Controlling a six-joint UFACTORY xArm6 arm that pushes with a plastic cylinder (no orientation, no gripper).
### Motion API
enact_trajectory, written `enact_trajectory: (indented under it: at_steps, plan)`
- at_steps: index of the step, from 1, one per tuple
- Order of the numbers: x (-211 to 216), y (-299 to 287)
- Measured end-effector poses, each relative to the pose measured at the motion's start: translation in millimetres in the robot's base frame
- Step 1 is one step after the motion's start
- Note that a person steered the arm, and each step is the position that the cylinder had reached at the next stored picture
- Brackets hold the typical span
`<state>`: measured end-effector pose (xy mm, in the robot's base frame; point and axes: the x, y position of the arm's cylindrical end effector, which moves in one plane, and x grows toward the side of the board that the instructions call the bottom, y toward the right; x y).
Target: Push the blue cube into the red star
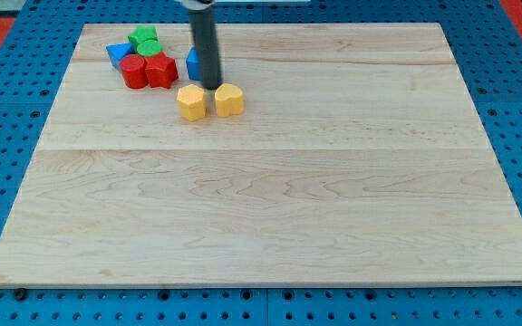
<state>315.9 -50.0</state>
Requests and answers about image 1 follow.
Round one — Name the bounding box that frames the blue cube block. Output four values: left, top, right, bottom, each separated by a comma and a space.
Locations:
185, 47, 201, 81

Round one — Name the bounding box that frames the red star block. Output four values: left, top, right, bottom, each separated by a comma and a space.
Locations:
145, 53, 179, 89

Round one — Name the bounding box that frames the green star block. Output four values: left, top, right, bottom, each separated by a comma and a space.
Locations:
128, 25, 158, 48

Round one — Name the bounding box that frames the yellow heart block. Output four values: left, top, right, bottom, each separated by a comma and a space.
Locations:
215, 83, 245, 118

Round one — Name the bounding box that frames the yellow hexagon block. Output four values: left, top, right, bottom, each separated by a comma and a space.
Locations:
177, 84, 206, 121

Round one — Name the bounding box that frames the light wooden board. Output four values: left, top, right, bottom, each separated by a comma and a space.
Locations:
0, 23, 522, 289

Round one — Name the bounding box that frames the green cylinder block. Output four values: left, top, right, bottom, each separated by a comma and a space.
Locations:
136, 40, 162, 57

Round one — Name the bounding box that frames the red cylinder block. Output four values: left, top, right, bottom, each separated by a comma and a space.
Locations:
119, 54, 149, 89

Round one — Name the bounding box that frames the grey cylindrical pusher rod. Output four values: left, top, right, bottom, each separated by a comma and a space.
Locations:
183, 0, 223, 90

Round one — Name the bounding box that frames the blue triangle block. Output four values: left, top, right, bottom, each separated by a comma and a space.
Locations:
106, 43, 135, 71

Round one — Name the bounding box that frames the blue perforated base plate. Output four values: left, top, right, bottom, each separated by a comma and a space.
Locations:
0, 0, 522, 325

